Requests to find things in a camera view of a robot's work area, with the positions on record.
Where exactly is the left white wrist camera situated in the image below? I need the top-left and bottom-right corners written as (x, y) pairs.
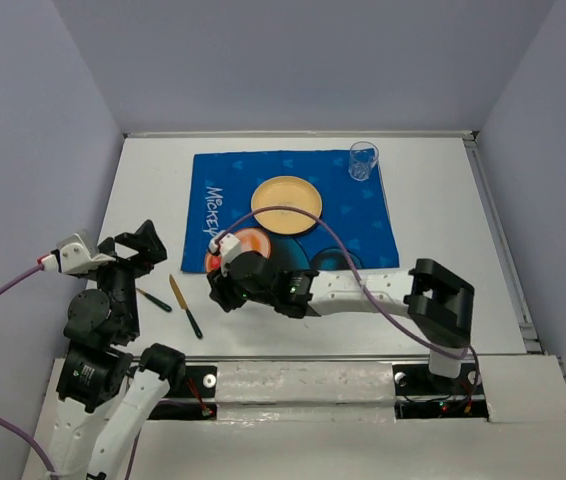
top-left (37, 230), bottom-right (115, 277)

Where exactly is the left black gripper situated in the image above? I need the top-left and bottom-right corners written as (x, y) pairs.
top-left (85, 216), bottom-right (168, 336)

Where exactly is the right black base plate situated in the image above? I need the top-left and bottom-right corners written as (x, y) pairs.
top-left (393, 363), bottom-right (489, 420)

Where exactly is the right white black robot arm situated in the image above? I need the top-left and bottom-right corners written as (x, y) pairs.
top-left (207, 251), bottom-right (475, 392)

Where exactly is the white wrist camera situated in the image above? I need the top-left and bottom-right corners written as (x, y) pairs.
top-left (208, 231), bottom-right (243, 264)
top-left (37, 230), bottom-right (115, 277)

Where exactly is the gold knife green handle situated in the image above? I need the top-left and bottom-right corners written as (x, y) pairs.
top-left (168, 274), bottom-right (204, 340)

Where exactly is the yellow round plate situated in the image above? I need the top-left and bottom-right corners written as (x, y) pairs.
top-left (251, 176), bottom-right (323, 235)

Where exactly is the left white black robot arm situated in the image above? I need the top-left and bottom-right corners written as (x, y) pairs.
top-left (38, 220), bottom-right (186, 479)

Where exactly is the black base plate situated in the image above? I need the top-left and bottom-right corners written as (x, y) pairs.
top-left (393, 363), bottom-right (489, 420)
top-left (149, 364), bottom-right (218, 421)

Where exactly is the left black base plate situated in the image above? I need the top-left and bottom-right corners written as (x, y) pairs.
top-left (149, 364), bottom-right (218, 421)

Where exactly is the clear plastic cup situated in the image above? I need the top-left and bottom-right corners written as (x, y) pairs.
top-left (348, 141), bottom-right (379, 182)

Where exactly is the gold fork green handle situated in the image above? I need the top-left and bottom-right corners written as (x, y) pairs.
top-left (136, 288), bottom-right (173, 313)

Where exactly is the blue Mickey placemat cloth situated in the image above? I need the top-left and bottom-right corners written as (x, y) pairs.
top-left (181, 150), bottom-right (399, 273)

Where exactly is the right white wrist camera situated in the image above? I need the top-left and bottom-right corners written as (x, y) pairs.
top-left (208, 231), bottom-right (243, 264)

